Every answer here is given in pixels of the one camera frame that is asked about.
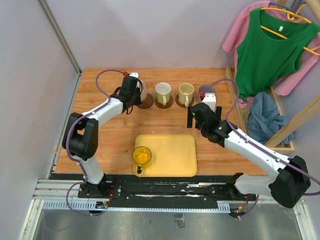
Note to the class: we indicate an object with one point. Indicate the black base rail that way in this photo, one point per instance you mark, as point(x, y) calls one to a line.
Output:
point(197, 192)

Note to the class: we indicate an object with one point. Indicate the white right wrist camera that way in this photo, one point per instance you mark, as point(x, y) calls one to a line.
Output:
point(210, 100)

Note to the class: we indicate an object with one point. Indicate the cream mug with text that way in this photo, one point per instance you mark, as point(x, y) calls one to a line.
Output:
point(186, 94)

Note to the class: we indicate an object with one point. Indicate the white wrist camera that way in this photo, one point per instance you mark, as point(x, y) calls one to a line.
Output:
point(134, 76)
point(210, 100)

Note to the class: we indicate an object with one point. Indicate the blue crumpled cloth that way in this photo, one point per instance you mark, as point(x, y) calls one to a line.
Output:
point(264, 118)

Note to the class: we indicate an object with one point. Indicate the yellow mug black handle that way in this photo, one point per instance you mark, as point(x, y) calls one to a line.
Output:
point(142, 158)

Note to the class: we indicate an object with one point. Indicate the purple mug black handle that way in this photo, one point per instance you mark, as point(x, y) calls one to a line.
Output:
point(203, 89)

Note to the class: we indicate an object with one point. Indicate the wooden clothes rack frame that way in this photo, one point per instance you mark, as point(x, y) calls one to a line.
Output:
point(304, 115)

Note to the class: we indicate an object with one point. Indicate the yellow plastic tray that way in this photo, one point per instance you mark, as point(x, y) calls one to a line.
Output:
point(173, 155)

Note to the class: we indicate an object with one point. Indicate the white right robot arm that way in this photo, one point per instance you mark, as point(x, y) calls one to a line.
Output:
point(286, 180)

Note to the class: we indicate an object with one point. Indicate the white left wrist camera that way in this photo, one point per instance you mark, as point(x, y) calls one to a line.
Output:
point(134, 76)

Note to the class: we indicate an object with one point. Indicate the white mug green handle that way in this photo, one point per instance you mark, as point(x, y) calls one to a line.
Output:
point(163, 93)

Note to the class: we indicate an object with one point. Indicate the green tank top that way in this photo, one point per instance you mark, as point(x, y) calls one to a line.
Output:
point(272, 49)

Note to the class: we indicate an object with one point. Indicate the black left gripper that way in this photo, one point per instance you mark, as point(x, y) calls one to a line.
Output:
point(138, 101)

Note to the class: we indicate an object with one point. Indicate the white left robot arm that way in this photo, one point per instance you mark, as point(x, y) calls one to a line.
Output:
point(81, 135)

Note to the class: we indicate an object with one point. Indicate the pink translucent mug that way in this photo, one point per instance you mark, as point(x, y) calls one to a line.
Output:
point(142, 90)

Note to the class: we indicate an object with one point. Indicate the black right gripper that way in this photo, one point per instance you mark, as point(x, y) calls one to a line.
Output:
point(190, 118)

